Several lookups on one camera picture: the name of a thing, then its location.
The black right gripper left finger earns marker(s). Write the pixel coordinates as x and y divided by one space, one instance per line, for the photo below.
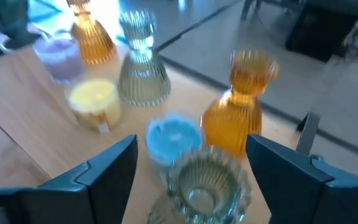
104 186

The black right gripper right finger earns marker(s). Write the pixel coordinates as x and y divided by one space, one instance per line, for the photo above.
291 186

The clear greenish glass candlestick holder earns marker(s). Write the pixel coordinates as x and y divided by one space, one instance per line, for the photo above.
143 81
182 174

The blue candle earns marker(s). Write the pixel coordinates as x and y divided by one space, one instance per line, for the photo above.
171 140

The amber ribbed glass candlestick holder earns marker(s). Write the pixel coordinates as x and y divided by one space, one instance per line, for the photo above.
232 124
93 43

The yellow candle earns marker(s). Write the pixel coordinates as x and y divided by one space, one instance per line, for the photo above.
95 99

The purple candle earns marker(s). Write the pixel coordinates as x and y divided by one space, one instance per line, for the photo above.
59 59

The black computer tower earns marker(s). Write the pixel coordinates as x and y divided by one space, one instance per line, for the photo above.
322 31

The wooden shelf with black frame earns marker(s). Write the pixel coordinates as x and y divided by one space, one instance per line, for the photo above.
42 130

